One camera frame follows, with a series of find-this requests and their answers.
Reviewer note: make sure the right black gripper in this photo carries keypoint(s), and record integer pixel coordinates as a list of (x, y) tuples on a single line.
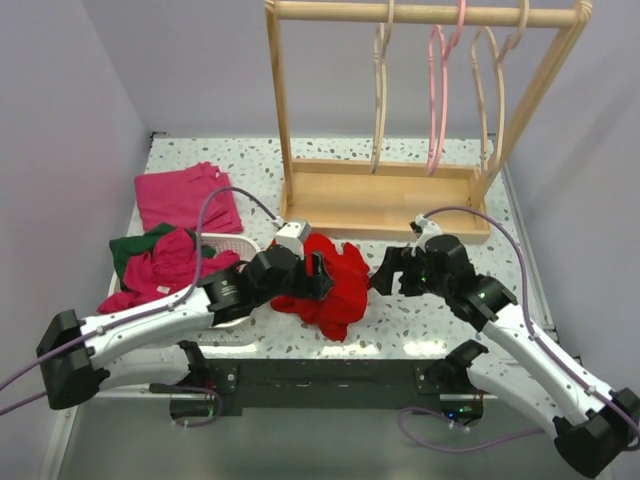
[(397, 259)]

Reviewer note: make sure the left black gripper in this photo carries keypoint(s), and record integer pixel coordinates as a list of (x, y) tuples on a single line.
[(315, 286)]

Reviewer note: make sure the red t shirt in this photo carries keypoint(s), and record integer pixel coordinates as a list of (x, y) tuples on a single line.
[(347, 301)]

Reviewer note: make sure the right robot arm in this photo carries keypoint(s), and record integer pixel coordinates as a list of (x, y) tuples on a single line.
[(590, 422)]

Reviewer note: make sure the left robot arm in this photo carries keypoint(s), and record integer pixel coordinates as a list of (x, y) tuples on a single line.
[(75, 353)]

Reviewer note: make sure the crumpled magenta t shirt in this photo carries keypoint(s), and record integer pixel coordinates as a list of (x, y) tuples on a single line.
[(160, 275)]

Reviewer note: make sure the folded pink t shirt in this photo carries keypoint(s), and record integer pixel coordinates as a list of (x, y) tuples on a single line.
[(176, 198)]

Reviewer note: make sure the dark green t shirt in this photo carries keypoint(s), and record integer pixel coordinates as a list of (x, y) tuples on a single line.
[(165, 251)]

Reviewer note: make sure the pink hanger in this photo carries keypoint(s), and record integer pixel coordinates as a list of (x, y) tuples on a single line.
[(438, 103)]

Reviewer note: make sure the left beige hanger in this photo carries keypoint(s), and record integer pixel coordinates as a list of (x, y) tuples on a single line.
[(381, 41)]

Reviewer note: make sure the white perforated plastic basket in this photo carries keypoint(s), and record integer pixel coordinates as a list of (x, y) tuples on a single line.
[(230, 250)]

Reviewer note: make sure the wooden clothes rack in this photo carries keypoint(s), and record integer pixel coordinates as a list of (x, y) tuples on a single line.
[(343, 198)]

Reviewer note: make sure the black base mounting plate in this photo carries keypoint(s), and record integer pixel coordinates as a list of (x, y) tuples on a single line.
[(325, 384)]

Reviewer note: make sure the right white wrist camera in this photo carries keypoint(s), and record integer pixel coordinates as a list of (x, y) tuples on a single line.
[(424, 229)]

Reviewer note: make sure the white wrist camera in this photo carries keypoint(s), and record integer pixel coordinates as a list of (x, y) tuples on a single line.
[(424, 229), (293, 235)]

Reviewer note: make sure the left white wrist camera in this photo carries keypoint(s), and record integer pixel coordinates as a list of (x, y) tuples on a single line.
[(293, 235)]

